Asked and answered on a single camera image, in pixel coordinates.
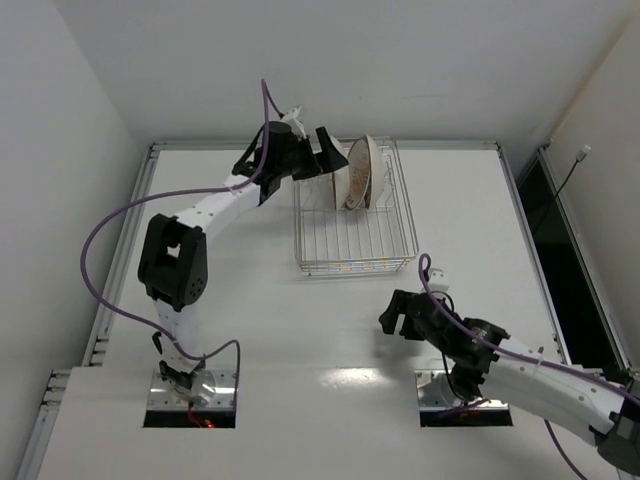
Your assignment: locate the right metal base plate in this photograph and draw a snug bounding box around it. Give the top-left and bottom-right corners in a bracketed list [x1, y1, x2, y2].
[414, 369, 509, 414]

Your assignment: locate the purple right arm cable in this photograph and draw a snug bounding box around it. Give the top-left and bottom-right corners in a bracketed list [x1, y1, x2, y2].
[417, 252, 640, 480]

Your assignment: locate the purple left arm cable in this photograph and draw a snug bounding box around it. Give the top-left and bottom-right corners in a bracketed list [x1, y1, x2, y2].
[80, 78, 296, 412]

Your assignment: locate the metal base plate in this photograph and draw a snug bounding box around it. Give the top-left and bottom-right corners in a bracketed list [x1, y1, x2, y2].
[146, 370, 236, 413]
[414, 369, 509, 414]

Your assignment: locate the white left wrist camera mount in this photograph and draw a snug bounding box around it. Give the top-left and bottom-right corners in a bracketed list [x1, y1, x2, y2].
[279, 105, 308, 140]

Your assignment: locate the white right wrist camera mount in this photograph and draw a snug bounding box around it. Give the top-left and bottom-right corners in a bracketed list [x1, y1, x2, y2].
[427, 268, 450, 292]

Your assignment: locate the floral plate orange rim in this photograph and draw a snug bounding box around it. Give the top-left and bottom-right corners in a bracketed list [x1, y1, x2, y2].
[364, 135, 386, 209]
[330, 136, 350, 210]

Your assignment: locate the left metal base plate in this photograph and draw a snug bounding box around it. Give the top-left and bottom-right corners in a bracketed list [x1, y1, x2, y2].
[146, 370, 236, 413]

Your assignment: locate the chrome wire dish rack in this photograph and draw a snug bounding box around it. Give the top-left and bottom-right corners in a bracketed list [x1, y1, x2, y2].
[293, 137, 419, 276]

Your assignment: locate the black wall cable white plug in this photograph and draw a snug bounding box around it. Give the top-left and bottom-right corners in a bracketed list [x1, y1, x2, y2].
[552, 144, 591, 202]

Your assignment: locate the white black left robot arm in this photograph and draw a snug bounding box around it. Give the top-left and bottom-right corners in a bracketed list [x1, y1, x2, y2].
[138, 121, 348, 403]

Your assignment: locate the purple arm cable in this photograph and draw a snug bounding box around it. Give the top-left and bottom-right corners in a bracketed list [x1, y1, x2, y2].
[417, 252, 640, 480]
[80, 78, 296, 412]

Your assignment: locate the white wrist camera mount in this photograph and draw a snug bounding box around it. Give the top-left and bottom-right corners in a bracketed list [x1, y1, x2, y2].
[279, 105, 308, 140]
[427, 268, 450, 292]

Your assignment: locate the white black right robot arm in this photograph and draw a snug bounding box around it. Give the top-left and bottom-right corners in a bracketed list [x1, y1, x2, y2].
[379, 290, 639, 476]

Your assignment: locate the sunburst plate dark rim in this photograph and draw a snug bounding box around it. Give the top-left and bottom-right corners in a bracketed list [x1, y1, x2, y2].
[344, 135, 372, 210]

